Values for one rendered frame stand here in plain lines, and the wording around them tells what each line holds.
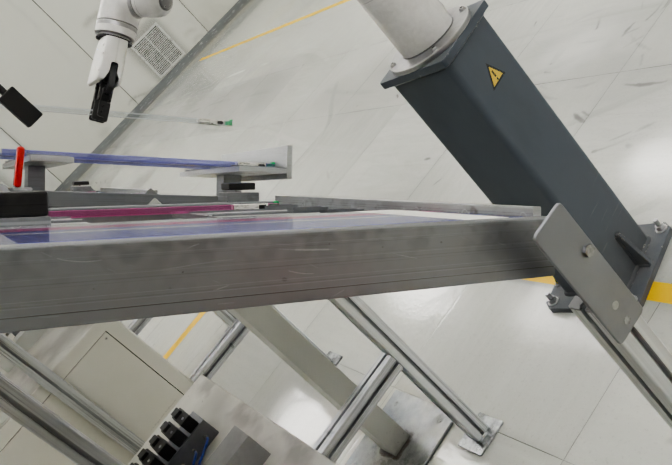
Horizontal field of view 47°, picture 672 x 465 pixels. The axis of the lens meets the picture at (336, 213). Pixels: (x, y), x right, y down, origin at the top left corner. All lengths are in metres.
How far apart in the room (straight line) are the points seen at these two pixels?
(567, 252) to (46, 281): 0.48
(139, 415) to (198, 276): 1.59
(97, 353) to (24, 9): 7.03
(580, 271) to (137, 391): 1.57
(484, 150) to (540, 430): 0.59
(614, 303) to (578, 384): 0.89
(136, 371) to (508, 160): 1.15
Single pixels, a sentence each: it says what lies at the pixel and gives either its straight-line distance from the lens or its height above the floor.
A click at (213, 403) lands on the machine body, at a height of 0.62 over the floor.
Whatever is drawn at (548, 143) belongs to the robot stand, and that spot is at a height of 0.39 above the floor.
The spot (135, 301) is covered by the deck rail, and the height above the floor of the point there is 1.00.
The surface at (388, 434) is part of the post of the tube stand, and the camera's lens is 1.88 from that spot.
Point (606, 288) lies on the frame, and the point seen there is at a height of 0.65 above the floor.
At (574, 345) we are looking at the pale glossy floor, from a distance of 1.80.
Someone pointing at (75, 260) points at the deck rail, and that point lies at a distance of 0.61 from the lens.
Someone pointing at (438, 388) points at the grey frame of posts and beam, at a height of 0.17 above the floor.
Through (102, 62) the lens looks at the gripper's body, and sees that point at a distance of 1.66.
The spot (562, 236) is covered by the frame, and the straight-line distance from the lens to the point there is 0.79.
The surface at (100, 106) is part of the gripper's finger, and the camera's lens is 1.67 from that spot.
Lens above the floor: 1.18
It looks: 22 degrees down
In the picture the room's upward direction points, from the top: 44 degrees counter-clockwise
